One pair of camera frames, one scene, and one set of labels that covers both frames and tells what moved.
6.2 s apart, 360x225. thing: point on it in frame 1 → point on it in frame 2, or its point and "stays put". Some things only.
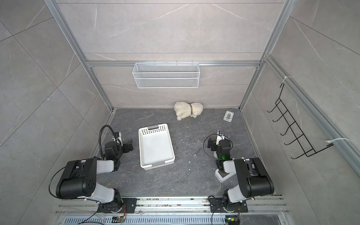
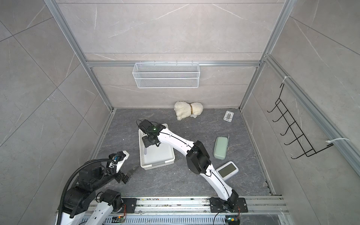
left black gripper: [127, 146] → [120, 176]
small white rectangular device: [228, 116] stays put
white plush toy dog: [183, 109] stays put
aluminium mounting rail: [173, 204] stays put
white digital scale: [223, 176] stays put
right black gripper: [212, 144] → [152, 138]
